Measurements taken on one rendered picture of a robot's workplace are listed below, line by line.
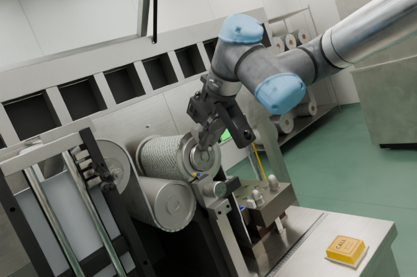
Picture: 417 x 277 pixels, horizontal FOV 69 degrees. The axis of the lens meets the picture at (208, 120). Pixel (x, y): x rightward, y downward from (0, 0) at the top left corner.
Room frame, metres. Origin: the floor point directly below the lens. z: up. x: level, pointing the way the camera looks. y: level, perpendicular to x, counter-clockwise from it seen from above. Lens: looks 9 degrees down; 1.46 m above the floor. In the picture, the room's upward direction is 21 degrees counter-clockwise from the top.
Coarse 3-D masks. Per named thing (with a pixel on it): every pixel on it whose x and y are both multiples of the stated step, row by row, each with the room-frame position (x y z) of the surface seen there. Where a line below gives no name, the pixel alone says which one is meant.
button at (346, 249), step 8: (336, 240) 0.73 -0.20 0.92; (344, 240) 0.72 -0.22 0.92; (352, 240) 0.71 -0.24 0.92; (360, 240) 0.70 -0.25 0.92; (328, 248) 0.71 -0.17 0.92; (336, 248) 0.70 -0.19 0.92; (344, 248) 0.69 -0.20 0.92; (352, 248) 0.68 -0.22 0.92; (360, 248) 0.68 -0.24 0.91; (328, 256) 0.71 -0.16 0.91; (336, 256) 0.69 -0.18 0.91; (344, 256) 0.67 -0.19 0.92; (352, 256) 0.66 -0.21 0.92; (352, 264) 0.66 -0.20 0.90
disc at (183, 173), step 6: (186, 138) 0.79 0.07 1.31; (180, 144) 0.77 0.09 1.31; (216, 144) 0.83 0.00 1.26; (180, 150) 0.77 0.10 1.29; (180, 156) 0.76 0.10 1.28; (180, 162) 0.76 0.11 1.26; (180, 168) 0.76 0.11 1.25; (216, 168) 0.82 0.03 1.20; (186, 174) 0.76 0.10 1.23; (216, 174) 0.81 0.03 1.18; (186, 180) 0.76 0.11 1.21; (192, 180) 0.77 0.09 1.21
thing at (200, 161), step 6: (198, 144) 0.78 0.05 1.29; (192, 150) 0.77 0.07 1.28; (198, 150) 0.77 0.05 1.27; (192, 156) 0.76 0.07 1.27; (198, 156) 0.77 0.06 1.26; (204, 156) 0.78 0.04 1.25; (210, 156) 0.79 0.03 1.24; (192, 162) 0.76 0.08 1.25; (198, 162) 0.77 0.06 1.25; (204, 162) 0.78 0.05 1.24; (210, 162) 0.79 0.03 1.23; (198, 168) 0.76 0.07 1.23; (204, 168) 0.77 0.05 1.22
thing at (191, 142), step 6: (192, 138) 0.79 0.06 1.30; (186, 144) 0.78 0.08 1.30; (192, 144) 0.78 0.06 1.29; (186, 150) 0.77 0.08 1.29; (216, 150) 0.82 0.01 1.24; (186, 156) 0.77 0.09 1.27; (216, 156) 0.82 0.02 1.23; (186, 162) 0.76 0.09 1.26; (216, 162) 0.81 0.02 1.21; (186, 168) 0.76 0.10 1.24; (192, 168) 0.77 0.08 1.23; (210, 168) 0.80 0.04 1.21; (210, 174) 0.80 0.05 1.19
